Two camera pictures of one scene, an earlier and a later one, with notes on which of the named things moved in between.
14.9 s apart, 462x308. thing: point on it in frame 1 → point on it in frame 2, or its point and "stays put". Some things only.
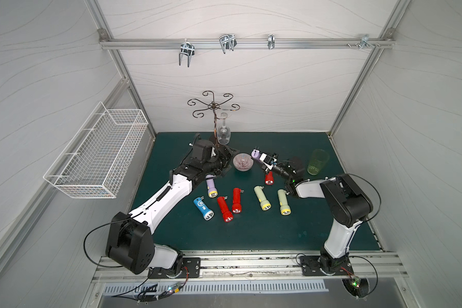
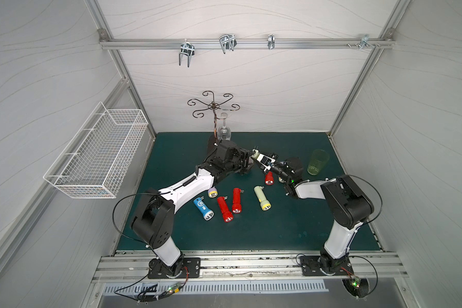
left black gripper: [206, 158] → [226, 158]
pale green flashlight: [285, 208] → [255, 154]
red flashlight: [237, 201] stays put
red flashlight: [269, 178] stays put
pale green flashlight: [265, 204] stays put
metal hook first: [187, 49] stays put
